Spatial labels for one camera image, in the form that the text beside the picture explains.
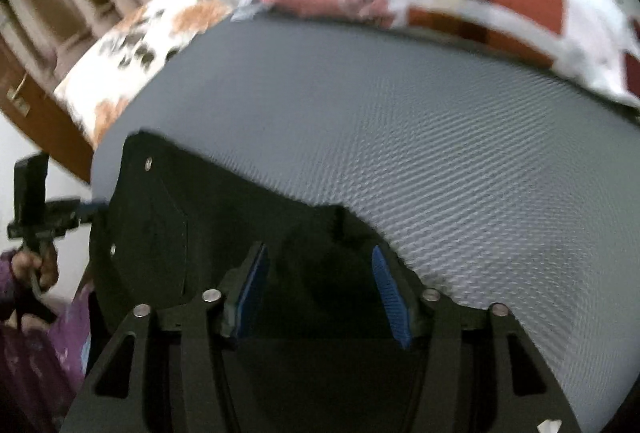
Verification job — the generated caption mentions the black pants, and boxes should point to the black pants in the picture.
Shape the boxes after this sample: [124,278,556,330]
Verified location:
[91,132,447,432]

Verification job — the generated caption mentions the left hand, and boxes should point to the left hand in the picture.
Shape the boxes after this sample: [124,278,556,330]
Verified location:
[11,243,60,292]

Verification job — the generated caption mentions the purple floral garment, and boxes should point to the purple floral garment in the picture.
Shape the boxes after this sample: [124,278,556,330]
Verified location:
[1,250,94,432]

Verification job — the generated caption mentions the floral white orange pillow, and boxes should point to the floral white orange pillow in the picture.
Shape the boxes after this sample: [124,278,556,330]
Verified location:
[54,0,234,148]

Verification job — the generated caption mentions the grey mesh mattress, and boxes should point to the grey mesh mattress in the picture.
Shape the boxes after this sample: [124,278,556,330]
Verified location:
[91,15,639,432]

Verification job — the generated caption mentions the light striped cloth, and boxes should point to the light striped cloth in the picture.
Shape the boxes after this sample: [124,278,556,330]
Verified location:
[230,0,273,22]

